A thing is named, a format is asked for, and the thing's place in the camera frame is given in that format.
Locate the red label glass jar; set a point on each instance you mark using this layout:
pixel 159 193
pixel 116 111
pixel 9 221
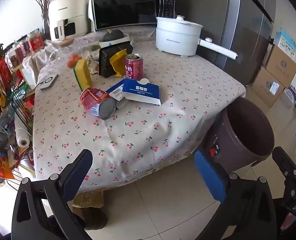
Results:
pixel 36 41

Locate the dark green squash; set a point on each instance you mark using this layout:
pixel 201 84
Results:
pixel 113 35

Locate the small orange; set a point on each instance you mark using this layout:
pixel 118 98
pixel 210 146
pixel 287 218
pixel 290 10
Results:
pixel 70 64
pixel 76 57

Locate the person's right hand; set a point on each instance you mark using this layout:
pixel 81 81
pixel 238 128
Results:
pixel 285 223

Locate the yellow wrapper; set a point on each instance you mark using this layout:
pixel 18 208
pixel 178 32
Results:
pixel 118 62

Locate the black microwave oven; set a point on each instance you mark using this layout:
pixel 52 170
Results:
pixel 128 7

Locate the cardboard box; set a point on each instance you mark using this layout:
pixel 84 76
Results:
pixel 266 87
pixel 281 66

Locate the blue and white paper box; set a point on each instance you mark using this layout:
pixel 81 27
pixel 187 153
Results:
pixel 143 91

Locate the black plastic tray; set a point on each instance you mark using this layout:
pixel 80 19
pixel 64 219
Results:
pixel 106 62

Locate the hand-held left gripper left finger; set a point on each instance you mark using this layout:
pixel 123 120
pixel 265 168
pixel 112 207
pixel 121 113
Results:
pixel 78 171

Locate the white printed snack wrapper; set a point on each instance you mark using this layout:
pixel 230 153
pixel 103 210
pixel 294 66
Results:
pixel 93 63

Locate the white air fryer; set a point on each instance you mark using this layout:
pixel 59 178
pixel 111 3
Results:
pixel 68 15

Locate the yellow green sponge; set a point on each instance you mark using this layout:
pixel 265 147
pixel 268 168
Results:
pixel 82 73

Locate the light blue printed box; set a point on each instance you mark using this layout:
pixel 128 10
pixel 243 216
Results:
pixel 286 41

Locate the brown plastic bin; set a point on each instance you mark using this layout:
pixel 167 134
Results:
pixel 238 132

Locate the vase of dried twigs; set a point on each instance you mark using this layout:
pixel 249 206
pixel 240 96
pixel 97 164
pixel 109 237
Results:
pixel 46 27

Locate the red drink can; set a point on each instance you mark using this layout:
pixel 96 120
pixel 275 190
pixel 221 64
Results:
pixel 94 100
pixel 133 67

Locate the wooden table base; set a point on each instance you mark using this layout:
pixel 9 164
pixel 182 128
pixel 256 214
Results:
pixel 94 215

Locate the grey refrigerator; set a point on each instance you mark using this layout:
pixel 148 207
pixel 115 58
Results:
pixel 225 30

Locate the white electric cooking pot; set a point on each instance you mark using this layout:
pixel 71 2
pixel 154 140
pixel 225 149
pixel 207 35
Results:
pixel 178 37

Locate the glass jug with cork lid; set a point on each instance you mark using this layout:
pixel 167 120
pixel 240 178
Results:
pixel 63 42

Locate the dark blue barcode carton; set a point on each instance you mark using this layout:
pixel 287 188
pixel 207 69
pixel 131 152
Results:
pixel 115 91

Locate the white paper roll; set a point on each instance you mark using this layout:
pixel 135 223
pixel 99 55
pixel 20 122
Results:
pixel 21 135

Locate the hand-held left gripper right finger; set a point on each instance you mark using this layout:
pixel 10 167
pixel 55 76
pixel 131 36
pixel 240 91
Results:
pixel 208 175

